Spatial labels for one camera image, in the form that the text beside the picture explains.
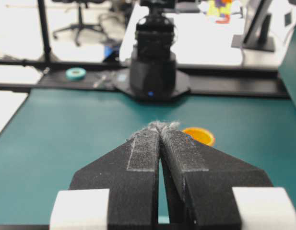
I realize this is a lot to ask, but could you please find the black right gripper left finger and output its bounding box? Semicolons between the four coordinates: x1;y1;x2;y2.
49;128;161;230

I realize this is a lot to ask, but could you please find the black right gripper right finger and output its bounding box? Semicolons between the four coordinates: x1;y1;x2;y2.
159;129;296;230

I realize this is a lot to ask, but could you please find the orange cup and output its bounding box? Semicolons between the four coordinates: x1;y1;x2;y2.
182;127;215;146

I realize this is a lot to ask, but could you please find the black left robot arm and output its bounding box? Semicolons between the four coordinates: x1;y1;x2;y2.
49;0;176;230

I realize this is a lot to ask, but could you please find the teal tape roll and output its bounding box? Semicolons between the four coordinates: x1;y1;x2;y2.
65;67;87;81

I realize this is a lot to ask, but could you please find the white desk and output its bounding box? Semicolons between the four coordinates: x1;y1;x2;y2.
119;2;296;71

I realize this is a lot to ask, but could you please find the teal side panel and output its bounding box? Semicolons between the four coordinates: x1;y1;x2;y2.
279;27;296;107

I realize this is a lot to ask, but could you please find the black monitor stand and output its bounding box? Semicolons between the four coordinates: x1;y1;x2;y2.
231;0;275;52

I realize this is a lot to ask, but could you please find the black office chair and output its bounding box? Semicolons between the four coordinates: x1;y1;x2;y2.
52;0;115;46

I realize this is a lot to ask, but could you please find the colourful toy on desk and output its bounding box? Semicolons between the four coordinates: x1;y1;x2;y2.
207;0;233;24

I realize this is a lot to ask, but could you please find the black metal frame rail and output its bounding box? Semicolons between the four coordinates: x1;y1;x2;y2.
0;0;289;101

